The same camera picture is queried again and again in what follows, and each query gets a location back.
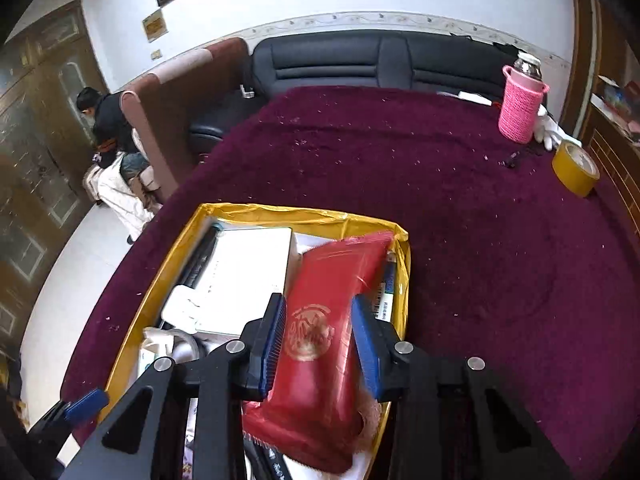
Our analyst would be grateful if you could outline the maroon table cloth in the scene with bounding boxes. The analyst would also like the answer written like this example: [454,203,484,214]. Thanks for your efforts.
[60,85,640,480]

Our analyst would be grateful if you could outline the white cloth bag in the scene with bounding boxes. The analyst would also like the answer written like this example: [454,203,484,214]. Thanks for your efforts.
[82,157,163,241]

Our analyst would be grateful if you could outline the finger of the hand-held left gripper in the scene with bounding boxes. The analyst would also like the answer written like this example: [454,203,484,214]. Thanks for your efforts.
[30,387,111,461]

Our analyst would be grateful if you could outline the yellow tape roll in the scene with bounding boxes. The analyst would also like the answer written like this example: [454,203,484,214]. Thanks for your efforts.
[551,140,601,198]

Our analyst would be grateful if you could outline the white plug adapter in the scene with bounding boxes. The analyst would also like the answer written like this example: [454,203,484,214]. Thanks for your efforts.
[140,326,206,376]
[160,285,211,333]

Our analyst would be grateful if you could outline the wooden cabinet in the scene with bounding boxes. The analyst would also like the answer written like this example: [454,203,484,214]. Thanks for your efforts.
[570,0,640,241]

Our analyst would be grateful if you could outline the large white carton box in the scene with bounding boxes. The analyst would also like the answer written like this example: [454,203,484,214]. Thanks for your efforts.
[192,226,293,338]

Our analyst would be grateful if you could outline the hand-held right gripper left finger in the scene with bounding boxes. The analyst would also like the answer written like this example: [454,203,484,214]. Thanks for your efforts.
[60,292,288,480]

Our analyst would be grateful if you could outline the blue and white box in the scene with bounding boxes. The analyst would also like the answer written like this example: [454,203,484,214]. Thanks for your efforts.
[370,250,401,328]

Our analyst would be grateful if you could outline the pink knit sleeved bottle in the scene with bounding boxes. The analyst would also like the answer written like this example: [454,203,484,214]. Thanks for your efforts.
[497,50,551,145]

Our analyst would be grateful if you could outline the gold wall plaque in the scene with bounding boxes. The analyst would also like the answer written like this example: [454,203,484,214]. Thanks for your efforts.
[141,8,168,42]

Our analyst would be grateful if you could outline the white glove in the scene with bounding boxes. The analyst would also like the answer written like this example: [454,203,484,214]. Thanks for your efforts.
[532,104,583,152]

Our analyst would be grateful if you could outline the white paper sheet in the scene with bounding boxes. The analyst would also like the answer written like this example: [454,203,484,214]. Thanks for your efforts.
[437,89,493,107]

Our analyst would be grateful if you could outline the yellow-edged white tray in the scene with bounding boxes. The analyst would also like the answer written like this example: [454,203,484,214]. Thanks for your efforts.
[97,202,412,480]

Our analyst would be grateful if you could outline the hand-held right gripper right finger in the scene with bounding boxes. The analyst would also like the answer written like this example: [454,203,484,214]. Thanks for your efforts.
[350,294,573,480]

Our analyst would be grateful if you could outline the black leather sofa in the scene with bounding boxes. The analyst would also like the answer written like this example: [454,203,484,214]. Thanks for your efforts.
[189,30,566,161]

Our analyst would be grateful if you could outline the red foil packet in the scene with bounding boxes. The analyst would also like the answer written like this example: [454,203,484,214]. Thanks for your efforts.
[241,230,396,476]

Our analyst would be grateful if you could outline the pile of assorted small items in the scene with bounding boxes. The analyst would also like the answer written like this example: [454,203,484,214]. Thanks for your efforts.
[590,75,640,143]

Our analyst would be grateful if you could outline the wooden wardrobe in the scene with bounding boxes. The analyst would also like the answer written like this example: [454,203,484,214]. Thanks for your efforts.
[0,0,111,361]

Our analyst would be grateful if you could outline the brown armchair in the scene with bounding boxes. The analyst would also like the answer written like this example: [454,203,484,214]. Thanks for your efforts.
[120,37,251,203]

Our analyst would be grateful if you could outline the black bag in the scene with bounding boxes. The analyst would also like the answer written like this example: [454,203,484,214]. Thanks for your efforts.
[492,40,523,61]

